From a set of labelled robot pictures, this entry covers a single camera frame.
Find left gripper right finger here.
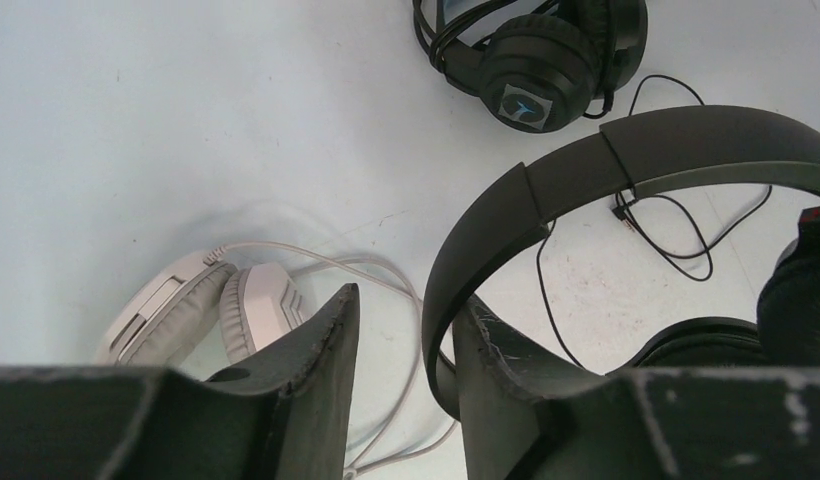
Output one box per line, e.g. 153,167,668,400
453,299,820,479

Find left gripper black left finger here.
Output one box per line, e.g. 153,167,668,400
0,283,360,479

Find small black headphones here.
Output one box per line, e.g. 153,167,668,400
421,105,820,418

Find large black blue headphones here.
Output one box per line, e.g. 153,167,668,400
412,0,649,134

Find white gaming headphones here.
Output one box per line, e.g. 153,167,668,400
95,241,459,480

